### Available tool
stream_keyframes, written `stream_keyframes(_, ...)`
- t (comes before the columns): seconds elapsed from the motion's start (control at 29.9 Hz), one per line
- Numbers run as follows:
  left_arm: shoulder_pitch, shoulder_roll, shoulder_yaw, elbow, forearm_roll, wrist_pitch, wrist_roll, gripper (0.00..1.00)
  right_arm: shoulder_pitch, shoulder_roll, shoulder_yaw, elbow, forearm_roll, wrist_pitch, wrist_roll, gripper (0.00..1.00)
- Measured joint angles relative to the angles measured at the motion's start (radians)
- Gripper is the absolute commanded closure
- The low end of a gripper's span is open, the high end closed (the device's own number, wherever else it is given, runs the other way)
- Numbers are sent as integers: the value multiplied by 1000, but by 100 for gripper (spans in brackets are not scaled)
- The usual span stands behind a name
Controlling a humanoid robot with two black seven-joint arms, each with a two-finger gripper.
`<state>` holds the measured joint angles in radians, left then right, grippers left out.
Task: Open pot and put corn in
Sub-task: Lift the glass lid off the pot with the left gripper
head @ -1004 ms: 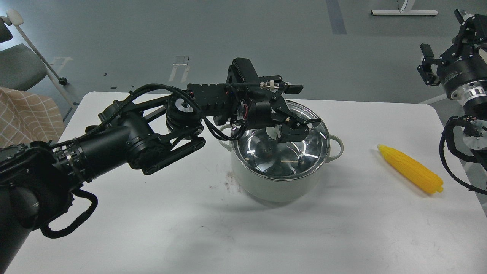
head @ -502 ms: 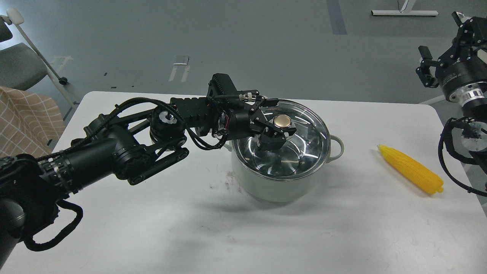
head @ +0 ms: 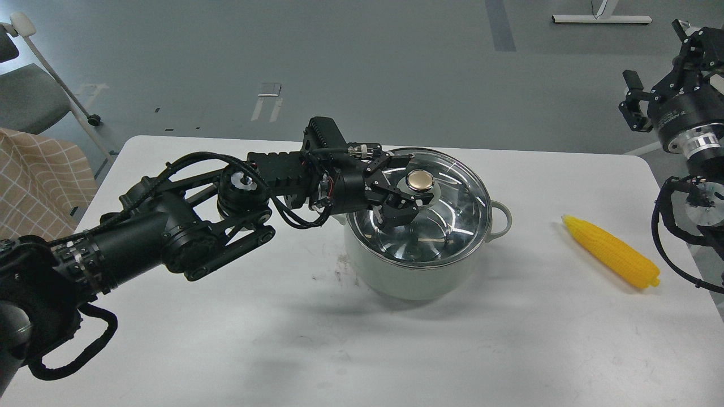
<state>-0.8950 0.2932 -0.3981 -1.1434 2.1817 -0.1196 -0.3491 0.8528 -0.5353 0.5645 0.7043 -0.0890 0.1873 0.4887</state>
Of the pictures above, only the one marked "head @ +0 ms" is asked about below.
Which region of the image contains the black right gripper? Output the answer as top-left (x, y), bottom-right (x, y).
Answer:
top-left (618, 20), bottom-right (723, 154)

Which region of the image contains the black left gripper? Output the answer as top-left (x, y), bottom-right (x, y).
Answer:
top-left (331, 155), bottom-right (434, 228)

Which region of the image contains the glass pot lid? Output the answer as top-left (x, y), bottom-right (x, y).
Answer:
top-left (346, 148), bottom-right (492, 269)

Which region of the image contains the yellow plastic corn cob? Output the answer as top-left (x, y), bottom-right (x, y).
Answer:
top-left (561, 215), bottom-right (660, 289)

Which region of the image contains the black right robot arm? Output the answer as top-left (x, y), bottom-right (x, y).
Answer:
top-left (618, 20), bottom-right (723, 293)

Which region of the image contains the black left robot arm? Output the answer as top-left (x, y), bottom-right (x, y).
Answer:
top-left (1, 116), bottom-right (434, 389)

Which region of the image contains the pale green steel pot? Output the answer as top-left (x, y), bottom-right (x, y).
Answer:
top-left (334, 148), bottom-right (512, 301)

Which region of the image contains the white table leg base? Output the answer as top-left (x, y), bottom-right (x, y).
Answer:
top-left (551, 1), bottom-right (653, 25)

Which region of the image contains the beige checkered cloth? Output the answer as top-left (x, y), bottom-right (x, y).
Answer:
top-left (1, 128), bottom-right (98, 241)

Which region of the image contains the grey office chair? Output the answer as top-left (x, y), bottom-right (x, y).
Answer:
top-left (1, 11), bottom-right (114, 161)

